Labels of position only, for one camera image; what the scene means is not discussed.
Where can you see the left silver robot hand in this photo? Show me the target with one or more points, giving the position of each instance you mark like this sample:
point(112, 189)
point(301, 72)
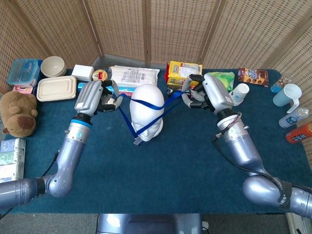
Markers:
point(89, 97)

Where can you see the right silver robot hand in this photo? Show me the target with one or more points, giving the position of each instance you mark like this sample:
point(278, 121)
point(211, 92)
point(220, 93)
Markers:
point(217, 93)

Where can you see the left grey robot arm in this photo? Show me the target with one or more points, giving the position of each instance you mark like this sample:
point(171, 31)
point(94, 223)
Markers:
point(70, 151)

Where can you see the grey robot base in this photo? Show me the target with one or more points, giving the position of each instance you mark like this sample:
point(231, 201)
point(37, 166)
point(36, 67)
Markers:
point(146, 224)

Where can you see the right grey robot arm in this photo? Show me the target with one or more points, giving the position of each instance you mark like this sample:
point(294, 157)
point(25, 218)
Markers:
point(239, 146)

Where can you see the blue plastic wrap box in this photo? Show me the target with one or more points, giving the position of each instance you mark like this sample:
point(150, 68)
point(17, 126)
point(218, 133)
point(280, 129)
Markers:
point(81, 86)

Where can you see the green wet wipes pack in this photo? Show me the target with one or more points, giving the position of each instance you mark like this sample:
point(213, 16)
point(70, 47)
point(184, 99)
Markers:
point(226, 79)

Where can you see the white paper cup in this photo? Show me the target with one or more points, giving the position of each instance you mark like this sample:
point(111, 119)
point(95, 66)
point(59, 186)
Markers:
point(241, 92)

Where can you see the round tin with red label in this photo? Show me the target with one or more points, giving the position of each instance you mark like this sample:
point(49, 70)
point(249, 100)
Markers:
point(100, 75)

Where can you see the small white box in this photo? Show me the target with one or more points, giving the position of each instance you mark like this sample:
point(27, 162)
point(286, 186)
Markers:
point(83, 72)

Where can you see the beige lidded lunch box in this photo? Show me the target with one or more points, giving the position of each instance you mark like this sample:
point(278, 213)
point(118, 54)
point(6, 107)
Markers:
point(56, 87)

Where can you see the brown cookie bag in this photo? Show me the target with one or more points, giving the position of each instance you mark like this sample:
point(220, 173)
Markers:
point(253, 76)

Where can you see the yellow snack box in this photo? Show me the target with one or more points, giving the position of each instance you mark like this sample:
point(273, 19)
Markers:
point(180, 69)

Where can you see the cola bottle with red label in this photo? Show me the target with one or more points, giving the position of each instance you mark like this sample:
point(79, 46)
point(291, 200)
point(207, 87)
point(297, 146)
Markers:
point(170, 92)

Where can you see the beige bowl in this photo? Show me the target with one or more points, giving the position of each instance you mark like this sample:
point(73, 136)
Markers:
point(52, 67)

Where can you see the white plastic pack with barcode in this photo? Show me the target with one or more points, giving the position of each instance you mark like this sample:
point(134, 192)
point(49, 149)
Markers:
point(134, 76)

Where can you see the clear bottle with blue label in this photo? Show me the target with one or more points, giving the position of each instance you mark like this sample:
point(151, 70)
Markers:
point(278, 86)

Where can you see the white foam mannequin head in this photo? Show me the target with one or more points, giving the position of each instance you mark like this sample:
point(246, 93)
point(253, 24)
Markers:
point(146, 119)

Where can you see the pink box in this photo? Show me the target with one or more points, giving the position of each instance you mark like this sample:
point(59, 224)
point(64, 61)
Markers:
point(23, 89)

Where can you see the clear container with blue lid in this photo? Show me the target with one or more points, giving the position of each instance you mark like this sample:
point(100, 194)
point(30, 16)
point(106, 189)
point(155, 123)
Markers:
point(23, 70)

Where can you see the brown plush animal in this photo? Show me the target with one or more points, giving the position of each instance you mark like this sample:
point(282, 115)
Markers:
point(17, 112)

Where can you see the white and blue can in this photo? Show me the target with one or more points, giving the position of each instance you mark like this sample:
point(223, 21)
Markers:
point(291, 119)

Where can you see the woven bamboo folding screen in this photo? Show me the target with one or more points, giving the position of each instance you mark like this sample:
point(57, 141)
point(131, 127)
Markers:
point(122, 24)

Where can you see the blue felt table cover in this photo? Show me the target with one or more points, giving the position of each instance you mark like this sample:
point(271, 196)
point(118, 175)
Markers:
point(170, 170)

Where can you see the orange can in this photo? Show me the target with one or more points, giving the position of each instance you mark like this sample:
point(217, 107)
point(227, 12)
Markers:
point(299, 134)

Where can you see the tissue multipack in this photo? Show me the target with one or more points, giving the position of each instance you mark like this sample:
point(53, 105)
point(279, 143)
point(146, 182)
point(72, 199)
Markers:
point(12, 156)

